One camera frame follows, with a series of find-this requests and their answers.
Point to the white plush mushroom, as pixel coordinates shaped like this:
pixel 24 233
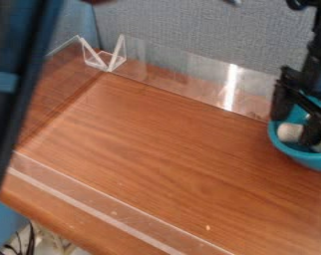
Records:
pixel 288 133

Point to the clear acrylic barrier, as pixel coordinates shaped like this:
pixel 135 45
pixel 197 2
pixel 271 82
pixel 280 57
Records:
pixel 124 218
pixel 66 77
pixel 219 84

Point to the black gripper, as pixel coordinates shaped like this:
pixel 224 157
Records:
pixel 298 89

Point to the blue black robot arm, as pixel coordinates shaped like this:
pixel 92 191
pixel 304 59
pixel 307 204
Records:
pixel 28 22

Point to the blue plastic bowl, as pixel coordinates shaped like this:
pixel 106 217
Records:
pixel 303 155

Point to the clear acrylic corner bracket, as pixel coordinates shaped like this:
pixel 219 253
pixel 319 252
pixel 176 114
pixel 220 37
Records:
pixel 101 60

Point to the clear acrylic front barrier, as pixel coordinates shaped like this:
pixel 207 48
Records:
pixel 124 218

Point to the clear acrylic back barrier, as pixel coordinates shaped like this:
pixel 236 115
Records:
pixel 219 84

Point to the clear acrylic left barrier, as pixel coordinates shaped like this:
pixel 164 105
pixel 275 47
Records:
pixel 66 77

